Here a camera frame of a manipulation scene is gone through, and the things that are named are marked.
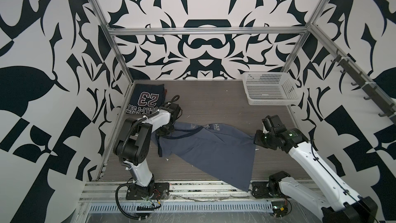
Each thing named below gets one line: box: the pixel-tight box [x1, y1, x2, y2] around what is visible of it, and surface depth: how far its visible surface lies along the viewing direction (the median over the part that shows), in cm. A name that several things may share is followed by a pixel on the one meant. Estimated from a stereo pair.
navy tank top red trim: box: [125, 83, 168, 116], surface depth 107 cm
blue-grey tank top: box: [151, 121, 257, 193], surface depth 88 cm
